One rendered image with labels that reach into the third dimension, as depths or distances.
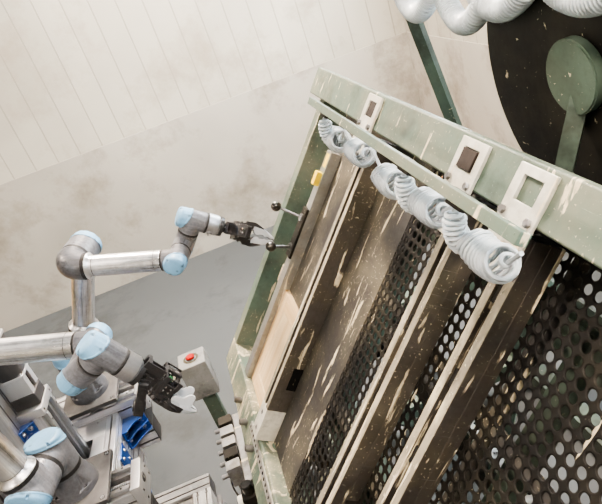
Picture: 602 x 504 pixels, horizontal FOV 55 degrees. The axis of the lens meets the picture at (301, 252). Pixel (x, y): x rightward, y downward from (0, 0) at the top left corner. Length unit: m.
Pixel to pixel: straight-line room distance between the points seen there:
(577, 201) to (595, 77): 0.54
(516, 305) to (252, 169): 4.56
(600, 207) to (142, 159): 4.75
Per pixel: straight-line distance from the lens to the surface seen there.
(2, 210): 5.68
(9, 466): 1.87
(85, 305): 2.38
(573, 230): 0.94
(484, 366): 1.11
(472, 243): 0.93
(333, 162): 2.04
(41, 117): 5.39
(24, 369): 2.16
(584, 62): 1.45
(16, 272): 5.89
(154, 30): 5.22
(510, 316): 1.08
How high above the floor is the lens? 2.31
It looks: 27 degrees down
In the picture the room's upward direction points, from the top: 20 degrees counter-clockwise
